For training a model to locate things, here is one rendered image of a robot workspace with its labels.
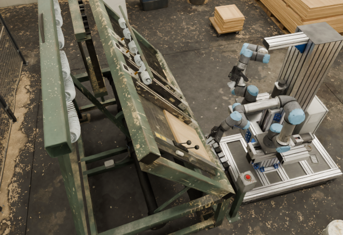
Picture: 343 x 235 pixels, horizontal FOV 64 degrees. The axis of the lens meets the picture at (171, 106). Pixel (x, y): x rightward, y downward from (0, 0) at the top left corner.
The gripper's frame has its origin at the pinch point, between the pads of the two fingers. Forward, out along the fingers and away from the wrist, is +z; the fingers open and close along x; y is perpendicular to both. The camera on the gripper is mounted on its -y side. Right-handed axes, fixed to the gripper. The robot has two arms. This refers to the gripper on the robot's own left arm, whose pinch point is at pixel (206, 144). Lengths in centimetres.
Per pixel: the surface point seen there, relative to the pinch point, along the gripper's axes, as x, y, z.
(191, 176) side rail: 6.6, -33.3, 8.9
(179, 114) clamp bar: 18, 47, 20
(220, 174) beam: -40, 15, 28
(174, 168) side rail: 25, -44, 2
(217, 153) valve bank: -43, 51, 35
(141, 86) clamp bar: 66, 19, 3
